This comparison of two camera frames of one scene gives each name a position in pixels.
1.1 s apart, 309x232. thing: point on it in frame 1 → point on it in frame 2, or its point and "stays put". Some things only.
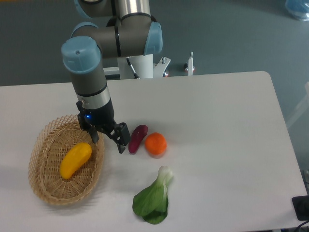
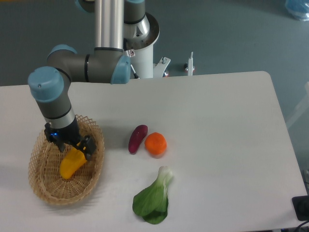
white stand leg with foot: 189,65 stays put
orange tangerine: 155,143 stays put
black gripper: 103,117 → 70,134
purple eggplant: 137,135 stays put
